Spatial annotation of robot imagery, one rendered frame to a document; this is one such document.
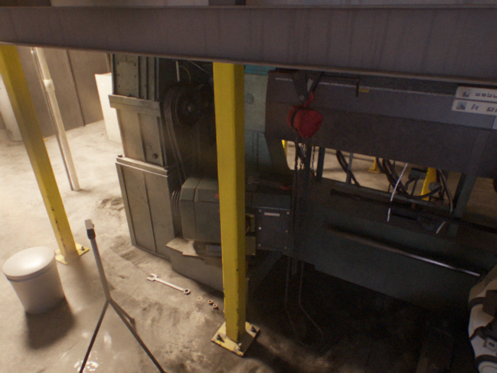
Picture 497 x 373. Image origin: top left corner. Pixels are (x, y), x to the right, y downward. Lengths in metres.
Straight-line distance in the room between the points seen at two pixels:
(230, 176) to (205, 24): 0.66
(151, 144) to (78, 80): 4.33
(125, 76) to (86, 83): 4.30
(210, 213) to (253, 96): 0.92
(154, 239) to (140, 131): 0.93
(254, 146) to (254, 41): 1.37
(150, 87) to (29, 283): 1.52
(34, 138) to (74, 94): 3.90
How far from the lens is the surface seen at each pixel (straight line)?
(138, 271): 2.94
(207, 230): 2.30
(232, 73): 1.43
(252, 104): 2.56
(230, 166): 1.55
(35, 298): 2.79
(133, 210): 2.96
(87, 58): 6.86
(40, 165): 2.90
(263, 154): 2.64
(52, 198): 3.01
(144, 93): 2.43
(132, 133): 2.66
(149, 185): 2.67
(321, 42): 1.31
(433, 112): 2.21
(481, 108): 2.22
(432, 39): 1.24
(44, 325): 2.80
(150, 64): 2.41
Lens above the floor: 1.88
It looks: 28 degrees down
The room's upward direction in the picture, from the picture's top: straight up
